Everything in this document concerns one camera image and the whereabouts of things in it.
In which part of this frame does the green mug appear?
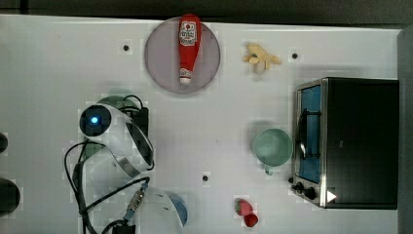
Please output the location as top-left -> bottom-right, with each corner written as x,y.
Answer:
250,128 -> 293,176

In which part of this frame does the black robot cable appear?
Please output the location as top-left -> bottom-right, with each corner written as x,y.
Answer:
63,94 -> 155,234

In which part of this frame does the blue bowl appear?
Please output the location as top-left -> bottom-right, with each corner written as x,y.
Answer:
168,193 -> 188,226

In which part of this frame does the red strawberry toy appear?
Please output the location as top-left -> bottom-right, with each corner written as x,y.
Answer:
235,198 -> 253,216

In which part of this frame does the small red cup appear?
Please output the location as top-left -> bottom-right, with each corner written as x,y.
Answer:
244,214 -> 258,227

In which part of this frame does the black cylinder lower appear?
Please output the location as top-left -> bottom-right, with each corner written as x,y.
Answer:
0,178 -> 20,216

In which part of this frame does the black cylinder upper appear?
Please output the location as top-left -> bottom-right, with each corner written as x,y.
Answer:
0,133 -> 8,153

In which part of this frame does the black silver toaster oven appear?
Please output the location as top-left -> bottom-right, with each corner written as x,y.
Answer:
288,77 -> 399,210

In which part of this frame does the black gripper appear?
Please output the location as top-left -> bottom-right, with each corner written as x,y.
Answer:
121,107 -> 149,138

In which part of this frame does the black cylinder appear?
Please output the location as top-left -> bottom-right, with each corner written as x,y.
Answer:
0,178 -> 20,216
0,133 -> 8,153

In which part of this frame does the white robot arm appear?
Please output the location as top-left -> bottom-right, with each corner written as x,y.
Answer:
72,103 -> 187,234

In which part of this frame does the red ketchup bottle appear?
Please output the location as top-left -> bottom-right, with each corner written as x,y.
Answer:
178,14 -> 202,85

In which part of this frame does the grey round plate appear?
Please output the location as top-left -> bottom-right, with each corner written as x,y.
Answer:
144,18 -> 220,95

